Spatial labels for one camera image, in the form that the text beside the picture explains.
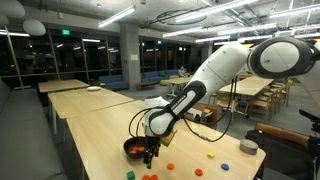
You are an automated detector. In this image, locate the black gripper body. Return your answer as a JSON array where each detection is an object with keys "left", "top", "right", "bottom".
[{"left": 144, "top": 134, "right": 162, "bottom": 150}]

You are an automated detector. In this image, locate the black bowl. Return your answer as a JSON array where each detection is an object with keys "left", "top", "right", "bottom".
[{"left": 123, "top": 135, "right": 148, "bottom": 160}]

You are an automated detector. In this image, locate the low wooden coffee table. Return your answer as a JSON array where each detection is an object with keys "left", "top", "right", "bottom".
[{"left": 134, "top": 80, "right": 158, "bottom": 91}]

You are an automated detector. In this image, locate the cardboard box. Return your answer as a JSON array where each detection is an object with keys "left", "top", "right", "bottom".
[{"left": 186, "top": 102, "right": 219, "bottom": 130}]

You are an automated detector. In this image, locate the blue sofa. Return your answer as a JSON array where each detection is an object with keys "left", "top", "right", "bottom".
[
  {"left": 98, "top": 74, "right": 130, "bottom": 92},
  {"left": 140, "top": 68, "right": 181, "bottom": 84}
]

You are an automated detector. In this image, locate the seated person light shirt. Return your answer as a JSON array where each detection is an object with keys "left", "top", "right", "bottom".
[{"left": 177, "top": 65, "right": 188, "bottom": 78}]

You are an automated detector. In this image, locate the light wooden chair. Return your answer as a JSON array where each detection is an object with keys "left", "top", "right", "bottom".
[
  {"left": 271, "top": 79, "right": 292, "bottom": 108},
  {"left": 215, "top": 92, "right": 236, "bottom": 113},
  {"left": 246, "top": 89, "right": 275, "bottom": 123}
]

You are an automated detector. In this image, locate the concrete column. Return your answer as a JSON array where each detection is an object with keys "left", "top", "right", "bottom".
[{"left": 119, "top": 22, "right": 142, "bottom": 91}]

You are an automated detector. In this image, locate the grey cylinder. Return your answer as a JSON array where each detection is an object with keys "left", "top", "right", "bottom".
[{"left": 239, "top": 138, "right": 260, "bottom": 156}]

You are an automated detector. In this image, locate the long light wooden table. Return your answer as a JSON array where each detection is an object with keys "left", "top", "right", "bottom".
[{"left": 219, "top": 75, "right": 274, "bottom": 118}]

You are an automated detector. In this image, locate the ceiling light tube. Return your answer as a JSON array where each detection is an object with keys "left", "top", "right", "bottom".
[
  {"left": 269, "top": 3, "right": 320, "bottom": 19},
  {"left": 0, "top": 29, "right": 31, "bottom": 38},
  {"left": 97, "top": 4, "right": 137, "bottom": 29},
  {"left": 195, "top": 35, "right": 229, "bottom": 44},
  {"left": 162, "top": 26, "right": 203, "bottom": 38},
  {"left": 174, "top": 0, "right": 259, "bottom": 24}
]

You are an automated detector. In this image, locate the brown leather chair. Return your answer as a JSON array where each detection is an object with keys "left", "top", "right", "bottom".
[{"left": 245, "top": 122, "right": 314, "bottom": 180}]

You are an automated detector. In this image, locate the grey upholstered bench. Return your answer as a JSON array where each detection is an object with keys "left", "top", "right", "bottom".
[{"left": 0, "top": 78, "right": 69, "bottom": 180}]

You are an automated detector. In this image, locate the white pendant lamp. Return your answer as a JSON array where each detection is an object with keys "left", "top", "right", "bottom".
[
  {"left": 22, "top": 18, "right": 47, "bottom": 37},
  {"left": 0, "top": 0, "right": 26, "bottom": 19},
  {"left": 0, "top": 13, "right": 10, "bottom": 27}
]

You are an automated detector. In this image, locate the wooden camera mount plate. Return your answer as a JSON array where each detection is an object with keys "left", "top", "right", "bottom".
[{"left": 160, "top": 129, "right": 178, "bottom": 148}]

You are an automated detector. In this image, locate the black camera tripod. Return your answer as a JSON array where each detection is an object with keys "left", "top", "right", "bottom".
[{"left": 298, "top": 108, "right": 320, "bottom": 180}]

